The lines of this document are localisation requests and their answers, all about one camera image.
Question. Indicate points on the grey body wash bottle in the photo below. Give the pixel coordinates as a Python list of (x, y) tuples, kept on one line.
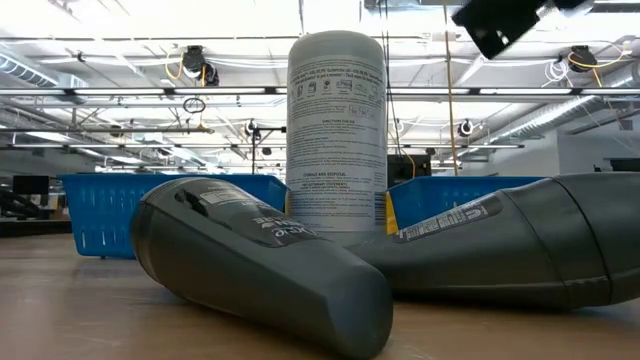
[(525, 250), (250, 280)]

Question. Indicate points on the black equipment box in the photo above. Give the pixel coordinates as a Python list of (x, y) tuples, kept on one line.
[(405, 172)]

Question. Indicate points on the white wipes canister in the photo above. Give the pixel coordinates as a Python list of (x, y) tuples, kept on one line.
[(335, 125)]

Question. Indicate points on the dark wide monitor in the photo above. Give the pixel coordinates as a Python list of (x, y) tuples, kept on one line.
[(622, 165)]

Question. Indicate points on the blue plastic basket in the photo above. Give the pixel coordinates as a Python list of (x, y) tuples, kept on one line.
[(100, 215), (430, 205)]

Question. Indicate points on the black computer monitor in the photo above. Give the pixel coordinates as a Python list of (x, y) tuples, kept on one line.
[(30, 185)]

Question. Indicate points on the silver ventilation duct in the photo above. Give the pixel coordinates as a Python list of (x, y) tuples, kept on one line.
[(565, 112), (25, 72)]

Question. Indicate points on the black metal table frame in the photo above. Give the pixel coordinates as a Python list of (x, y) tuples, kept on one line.
[(30, 227)]

